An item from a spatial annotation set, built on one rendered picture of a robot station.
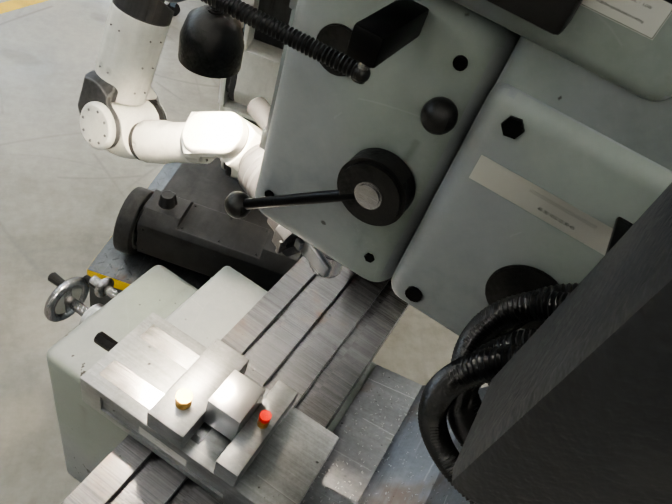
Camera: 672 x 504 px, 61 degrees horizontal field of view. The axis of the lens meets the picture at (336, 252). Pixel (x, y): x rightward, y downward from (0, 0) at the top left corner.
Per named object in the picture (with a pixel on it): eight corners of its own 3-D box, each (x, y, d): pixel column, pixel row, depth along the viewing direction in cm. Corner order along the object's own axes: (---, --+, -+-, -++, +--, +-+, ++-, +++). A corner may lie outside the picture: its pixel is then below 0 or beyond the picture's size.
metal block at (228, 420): (203, 421, 79) (207, 400, 74) (229, 389, 83) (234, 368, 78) (233, 442, 78) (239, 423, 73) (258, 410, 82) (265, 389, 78)
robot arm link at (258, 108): (235, 192, 81) (197, 142, 85) (276, 209, 90) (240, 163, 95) (288, 133, 78) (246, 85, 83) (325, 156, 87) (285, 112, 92)
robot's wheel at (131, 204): (142, 219, 182) (144, 172, 168) (157, 225, 182) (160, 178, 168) (112, 263, 168) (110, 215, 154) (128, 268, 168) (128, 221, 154)
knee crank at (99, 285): (75, 286, 149) (74, 272, 145) (93, 273, 153) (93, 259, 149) (140, 333, 145) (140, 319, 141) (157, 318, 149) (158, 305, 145)
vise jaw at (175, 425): (145, 425, 77) (146, 411, 75) (214, 351, 88) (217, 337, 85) (180, 450, 76) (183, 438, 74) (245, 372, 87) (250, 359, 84)
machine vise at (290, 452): (81, 400, 84) (76, 362, 77) (151, 335, 95) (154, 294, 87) (275, 542, 78) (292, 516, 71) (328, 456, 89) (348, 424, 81)
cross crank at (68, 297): (33, 319, 130) (27, 287, 121) (75, 289, 138) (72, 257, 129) (86, 358, 127) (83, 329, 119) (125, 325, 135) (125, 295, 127)
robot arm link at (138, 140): (176, 169, 89) (93, 165, 98) (219, 160, 97) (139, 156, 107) (167, 99, 86) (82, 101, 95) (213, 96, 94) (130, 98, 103)
